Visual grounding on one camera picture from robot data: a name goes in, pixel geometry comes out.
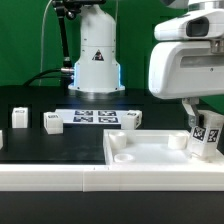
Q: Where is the white square tabletop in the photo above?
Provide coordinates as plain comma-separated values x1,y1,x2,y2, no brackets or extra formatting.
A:
103,129,224,166

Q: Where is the white U-shaped obstacle fence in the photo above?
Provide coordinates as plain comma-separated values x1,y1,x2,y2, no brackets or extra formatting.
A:
0,132,224,193

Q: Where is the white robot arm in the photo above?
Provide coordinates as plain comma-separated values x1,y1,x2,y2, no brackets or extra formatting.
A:
69,0,224,127

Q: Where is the white sheet with tags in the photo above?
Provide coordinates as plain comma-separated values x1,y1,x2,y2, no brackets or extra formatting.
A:
55,109,127,124

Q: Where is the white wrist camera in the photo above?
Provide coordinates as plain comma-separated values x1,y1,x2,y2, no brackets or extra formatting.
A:
154,11,224,41

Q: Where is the black cable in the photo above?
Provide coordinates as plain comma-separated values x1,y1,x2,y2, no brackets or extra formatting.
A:
23,68,74,86

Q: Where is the grey cable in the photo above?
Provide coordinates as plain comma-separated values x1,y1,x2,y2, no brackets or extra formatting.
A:
38,0,54,86

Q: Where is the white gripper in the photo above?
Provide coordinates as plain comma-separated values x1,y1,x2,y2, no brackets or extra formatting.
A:
148,41,224,128

